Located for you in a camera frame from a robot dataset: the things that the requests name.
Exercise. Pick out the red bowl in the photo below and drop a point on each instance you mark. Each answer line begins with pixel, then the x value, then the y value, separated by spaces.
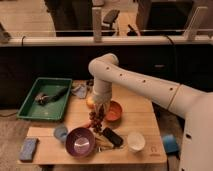
pixel 115 111

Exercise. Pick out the black brush in tray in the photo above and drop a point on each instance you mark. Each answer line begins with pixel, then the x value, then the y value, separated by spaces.
pixel 42 98

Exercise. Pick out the black office chair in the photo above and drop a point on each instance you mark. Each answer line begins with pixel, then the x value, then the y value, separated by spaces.
pixel 109 19

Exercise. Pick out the black rectangular block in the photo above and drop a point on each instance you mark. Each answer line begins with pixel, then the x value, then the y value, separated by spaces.
pixel 115 139

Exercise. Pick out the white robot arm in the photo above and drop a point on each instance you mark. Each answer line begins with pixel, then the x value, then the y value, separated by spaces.
pixel 193 105

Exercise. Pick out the blue sponge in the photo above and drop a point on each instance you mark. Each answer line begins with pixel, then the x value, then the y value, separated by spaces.
pixel 28 149

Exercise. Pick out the orange fruit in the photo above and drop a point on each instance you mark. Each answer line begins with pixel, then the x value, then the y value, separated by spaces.
pixel 90 102

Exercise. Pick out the purple bowl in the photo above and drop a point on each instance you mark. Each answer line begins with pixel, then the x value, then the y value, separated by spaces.
pixel 80 142

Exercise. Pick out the white cup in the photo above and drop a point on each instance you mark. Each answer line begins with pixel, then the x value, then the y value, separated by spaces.
pixel 135 142

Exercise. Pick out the green plastic tray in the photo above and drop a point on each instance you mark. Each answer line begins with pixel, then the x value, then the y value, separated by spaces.
pixel 52 111

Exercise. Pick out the dark purple grape bunch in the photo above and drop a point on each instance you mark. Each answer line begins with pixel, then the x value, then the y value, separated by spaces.
pixel 96 119

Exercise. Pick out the small metal can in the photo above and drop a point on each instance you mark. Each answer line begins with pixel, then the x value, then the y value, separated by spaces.
pixel 90 82

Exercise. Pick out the white horizontal rail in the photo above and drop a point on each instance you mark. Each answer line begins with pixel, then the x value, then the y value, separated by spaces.
pixel 106 41

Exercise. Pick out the red chili pepper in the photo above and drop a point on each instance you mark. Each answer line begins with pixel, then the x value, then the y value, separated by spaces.
pixel 87 125

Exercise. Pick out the yellow banana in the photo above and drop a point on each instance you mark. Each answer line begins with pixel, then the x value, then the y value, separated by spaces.
pixel 103 142

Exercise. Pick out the small blue bowl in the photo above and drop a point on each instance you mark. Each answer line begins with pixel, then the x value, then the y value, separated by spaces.
pixel 60 133

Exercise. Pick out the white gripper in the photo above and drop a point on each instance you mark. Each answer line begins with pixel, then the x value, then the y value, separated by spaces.
pixel 101 97

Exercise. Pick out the grey crumpled cloth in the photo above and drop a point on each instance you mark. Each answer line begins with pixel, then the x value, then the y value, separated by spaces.
pixel 80 91

